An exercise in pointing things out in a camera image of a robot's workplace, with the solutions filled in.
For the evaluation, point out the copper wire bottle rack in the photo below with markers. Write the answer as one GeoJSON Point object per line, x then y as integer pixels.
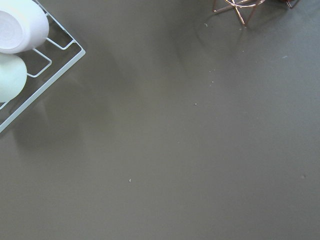
{"type": "Point", "coordinates": [237, 6]}

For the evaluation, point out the white cup rack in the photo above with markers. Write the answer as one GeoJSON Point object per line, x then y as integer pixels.
{"type": "Point", "coordinates": [44, 64]}

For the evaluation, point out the white cup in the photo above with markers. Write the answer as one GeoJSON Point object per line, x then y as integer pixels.
{"type": "Point", "coordinates": [23, 26]}

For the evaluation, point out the mint green cup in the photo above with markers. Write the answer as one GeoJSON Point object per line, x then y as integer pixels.
{"type": "Point", "coordinates": [13, 76]}

